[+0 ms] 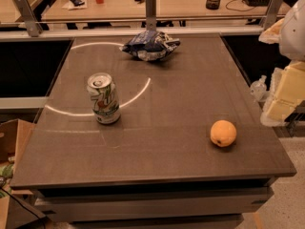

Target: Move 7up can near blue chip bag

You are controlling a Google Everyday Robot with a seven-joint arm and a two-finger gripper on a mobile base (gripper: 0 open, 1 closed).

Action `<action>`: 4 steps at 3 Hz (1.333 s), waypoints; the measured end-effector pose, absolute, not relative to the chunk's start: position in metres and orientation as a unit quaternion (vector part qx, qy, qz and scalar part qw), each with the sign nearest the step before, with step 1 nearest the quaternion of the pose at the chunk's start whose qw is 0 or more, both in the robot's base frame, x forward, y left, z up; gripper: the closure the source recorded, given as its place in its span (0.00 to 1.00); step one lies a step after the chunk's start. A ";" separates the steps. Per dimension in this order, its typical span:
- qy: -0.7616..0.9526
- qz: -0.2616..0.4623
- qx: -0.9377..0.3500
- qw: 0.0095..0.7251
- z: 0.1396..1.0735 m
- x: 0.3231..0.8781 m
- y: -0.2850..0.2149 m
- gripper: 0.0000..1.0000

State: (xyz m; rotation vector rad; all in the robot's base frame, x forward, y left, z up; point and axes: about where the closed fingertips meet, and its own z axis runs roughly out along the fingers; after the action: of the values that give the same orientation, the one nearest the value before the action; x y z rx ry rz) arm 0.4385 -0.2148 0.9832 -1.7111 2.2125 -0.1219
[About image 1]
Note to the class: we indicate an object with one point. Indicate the clear sanitizer bottle left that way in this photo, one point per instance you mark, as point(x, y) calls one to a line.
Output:
point(258, 88)

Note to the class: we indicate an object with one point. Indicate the middle metal bracket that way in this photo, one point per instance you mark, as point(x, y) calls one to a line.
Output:
point(150, 7)

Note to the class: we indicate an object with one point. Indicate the cardboard box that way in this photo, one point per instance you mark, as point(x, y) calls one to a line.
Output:
point(16, 206)

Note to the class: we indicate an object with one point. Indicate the blue chip bag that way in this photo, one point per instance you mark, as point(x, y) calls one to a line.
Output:
point(151, 45)

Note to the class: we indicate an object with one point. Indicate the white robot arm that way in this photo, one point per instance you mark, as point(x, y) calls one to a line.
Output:
point(292, 33)

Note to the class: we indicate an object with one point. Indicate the orange fruit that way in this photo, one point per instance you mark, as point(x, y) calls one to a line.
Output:
point(223, 133)

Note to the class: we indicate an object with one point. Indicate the metal bracket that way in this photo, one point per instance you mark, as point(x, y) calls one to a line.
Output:
point(32, 25)
point(271, 14)
point(150, 7)

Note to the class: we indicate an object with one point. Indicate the grey drawer cabinet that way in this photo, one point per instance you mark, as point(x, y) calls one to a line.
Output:
point(181, 200)

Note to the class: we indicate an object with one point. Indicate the right metal bracket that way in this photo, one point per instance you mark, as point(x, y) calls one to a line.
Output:
point(271, 14)

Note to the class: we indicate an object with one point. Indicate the black mesh pen cup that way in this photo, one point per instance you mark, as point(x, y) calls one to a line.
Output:
point(213, 4)

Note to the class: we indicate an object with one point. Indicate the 7up soda can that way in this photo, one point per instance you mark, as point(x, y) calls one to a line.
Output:
point(104, 99)

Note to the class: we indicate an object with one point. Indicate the left metal bracket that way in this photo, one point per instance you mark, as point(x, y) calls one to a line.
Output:
point(32, 25)

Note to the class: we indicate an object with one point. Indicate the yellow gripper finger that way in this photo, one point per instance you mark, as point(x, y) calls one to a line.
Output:
point(287, 91)
point(271, 35)

